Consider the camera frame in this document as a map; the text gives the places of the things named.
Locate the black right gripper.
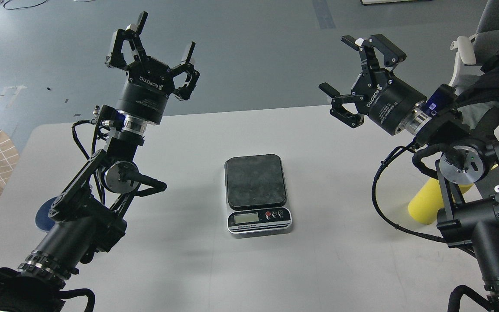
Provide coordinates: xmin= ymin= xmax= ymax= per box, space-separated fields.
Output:
xmin=319 ymin=34 xmax=427 ymax=136

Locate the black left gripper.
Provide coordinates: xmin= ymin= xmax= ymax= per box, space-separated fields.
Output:
xmin=105 ymin=12 xmax=201 ymax=126

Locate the yellow seasoning squeeze bottle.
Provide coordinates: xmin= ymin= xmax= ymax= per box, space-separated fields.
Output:
xmin=408 ymin=146 xmax=498 ymax=224

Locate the blue ribbed cup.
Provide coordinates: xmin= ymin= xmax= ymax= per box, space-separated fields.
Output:
xmin=34 ymin=197 xmax=57 ymax=233

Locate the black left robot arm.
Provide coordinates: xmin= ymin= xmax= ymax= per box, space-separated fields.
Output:
xmin=0 ymin=11 xmax=200 ymax=312

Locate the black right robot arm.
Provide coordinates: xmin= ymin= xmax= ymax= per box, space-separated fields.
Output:
xmin=319 ymin=34 xmax=499 ymax=312

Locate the black digital kitchen scale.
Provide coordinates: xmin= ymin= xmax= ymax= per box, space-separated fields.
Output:
xmin=224 ymin=154 xmax=294 ymax=238

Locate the grey white office chair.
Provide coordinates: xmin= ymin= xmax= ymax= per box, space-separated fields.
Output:
xmin=449 ymin=0 xmax=499 ymax=93

